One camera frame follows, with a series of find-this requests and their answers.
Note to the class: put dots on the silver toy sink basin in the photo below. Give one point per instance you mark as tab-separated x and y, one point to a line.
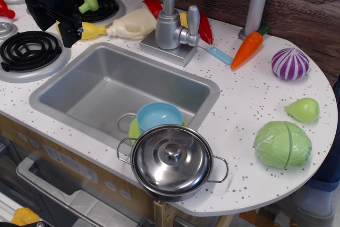
100	92

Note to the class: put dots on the front left black burner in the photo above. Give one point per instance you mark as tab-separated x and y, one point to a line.
31	56

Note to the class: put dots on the silver vertical pole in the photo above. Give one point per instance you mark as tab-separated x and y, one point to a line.
254	17

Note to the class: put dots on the yellow toy corn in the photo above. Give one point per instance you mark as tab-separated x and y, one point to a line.
183	19

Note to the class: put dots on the green toy broccoli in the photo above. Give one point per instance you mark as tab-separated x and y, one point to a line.
88	5

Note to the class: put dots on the purple toy onion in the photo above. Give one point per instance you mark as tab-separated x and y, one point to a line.
290	64

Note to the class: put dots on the back right black burner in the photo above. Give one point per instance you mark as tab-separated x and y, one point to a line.
108	11

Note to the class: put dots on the blue jeans leg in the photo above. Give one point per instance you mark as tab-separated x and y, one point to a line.
327	176

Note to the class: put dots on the cream toy milk jug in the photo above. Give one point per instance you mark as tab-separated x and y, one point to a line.
133	25

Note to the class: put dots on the silver toy faucet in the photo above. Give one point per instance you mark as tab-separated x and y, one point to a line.
171	41

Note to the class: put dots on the light blue toy knife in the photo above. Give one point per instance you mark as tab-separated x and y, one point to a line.
222	56

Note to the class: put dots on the yellow toy squash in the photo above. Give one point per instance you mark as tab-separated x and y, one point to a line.
90	30

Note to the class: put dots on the person's white sneaker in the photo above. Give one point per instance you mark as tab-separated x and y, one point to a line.
308	207

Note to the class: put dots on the light blue plastic bowl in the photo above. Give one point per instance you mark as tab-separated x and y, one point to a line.
158	113

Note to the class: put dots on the green plastic plate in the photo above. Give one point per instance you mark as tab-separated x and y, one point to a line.
134	131

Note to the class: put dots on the red toy ketchup bottle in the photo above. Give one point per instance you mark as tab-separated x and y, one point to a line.
5	11

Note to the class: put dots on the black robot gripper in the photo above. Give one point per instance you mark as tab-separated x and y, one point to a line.
47	12

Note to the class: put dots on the black burner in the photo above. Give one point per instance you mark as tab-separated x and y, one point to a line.
31	56
108	11

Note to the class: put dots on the steel pot lid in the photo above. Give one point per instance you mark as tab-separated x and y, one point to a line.
171	156

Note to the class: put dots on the green toy pear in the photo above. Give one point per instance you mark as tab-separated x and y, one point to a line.
304	109

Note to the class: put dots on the yellow toy in oven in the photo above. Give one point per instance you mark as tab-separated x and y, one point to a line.
24	216

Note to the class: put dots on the green toy cabbage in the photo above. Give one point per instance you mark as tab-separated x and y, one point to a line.
283	145

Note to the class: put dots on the silver stove knob left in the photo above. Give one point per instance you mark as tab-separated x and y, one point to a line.
7	30

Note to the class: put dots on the toy oven door handle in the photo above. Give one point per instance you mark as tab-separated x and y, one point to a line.
68	204

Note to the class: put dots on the orange toy carrot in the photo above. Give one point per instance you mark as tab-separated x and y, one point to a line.
250	46

